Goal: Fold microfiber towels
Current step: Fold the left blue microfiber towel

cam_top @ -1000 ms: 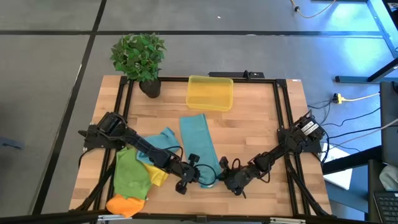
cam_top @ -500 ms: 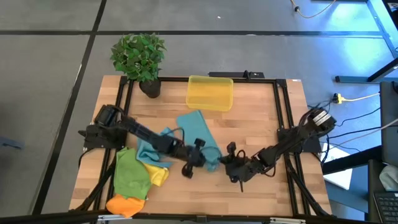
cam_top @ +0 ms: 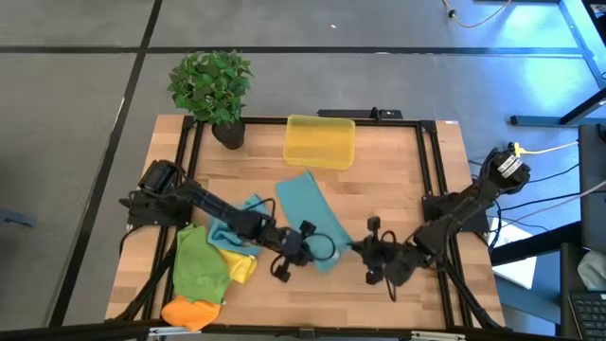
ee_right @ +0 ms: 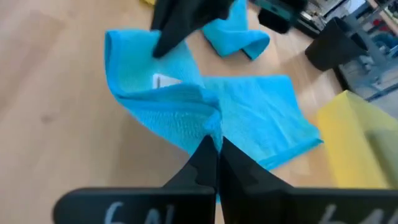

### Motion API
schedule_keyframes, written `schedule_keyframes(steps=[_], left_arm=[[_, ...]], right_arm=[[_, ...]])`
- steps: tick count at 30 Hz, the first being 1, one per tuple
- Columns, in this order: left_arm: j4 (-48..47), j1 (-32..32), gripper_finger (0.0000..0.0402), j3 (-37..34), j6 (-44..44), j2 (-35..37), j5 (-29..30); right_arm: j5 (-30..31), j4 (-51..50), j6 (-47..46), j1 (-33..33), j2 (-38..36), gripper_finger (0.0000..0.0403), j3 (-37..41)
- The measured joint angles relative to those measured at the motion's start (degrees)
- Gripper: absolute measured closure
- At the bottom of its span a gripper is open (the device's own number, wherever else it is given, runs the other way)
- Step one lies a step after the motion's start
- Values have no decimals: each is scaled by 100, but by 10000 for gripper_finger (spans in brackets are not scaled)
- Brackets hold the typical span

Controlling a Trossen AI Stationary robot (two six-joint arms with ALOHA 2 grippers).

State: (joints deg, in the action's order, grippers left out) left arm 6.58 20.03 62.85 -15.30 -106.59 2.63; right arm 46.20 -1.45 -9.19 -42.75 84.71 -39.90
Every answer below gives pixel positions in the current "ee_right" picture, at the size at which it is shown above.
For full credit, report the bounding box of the green plant in black pot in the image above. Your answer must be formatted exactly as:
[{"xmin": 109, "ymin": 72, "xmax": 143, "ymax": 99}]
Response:
[{"xmin": 304, "ymin": 17, "xmax": 369, "ymax": 72}]

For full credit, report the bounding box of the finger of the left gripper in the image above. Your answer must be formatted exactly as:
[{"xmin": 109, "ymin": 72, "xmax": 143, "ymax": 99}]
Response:
[
  {"xmin": 150, "ymin": 0, "xmax": 193, "ymax": 58},
  {"xmin": 157, "ymin": 0, "xmax": 234, "ymax": 58}
]

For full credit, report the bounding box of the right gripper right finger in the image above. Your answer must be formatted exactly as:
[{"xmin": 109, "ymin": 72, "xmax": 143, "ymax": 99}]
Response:
[{"xmin": 219, "ymin": 137, "xmax": 398, "ymax": 224}]

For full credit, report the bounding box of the blue microfiber towel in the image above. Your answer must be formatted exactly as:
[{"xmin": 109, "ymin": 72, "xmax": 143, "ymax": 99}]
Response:
[
  {"xmin": 201, "ymin": 0, "xmax": 271, "ymax": 60},
  {"xmin": 104, "ymin": 29, "xmax": 324, "ymax": 205}
]

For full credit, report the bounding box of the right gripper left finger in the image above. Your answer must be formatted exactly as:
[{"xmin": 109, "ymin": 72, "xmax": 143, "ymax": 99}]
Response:
[{"xmin": 52, "ymin": 135, "xmax": 218, "ymax": 224}]

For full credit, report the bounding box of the yellow translucent plastic bin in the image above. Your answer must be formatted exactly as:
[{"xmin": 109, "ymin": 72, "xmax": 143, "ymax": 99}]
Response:
[{"xmin": 317, "ymin": 90, "xmax": 398, "ymax": 190}]

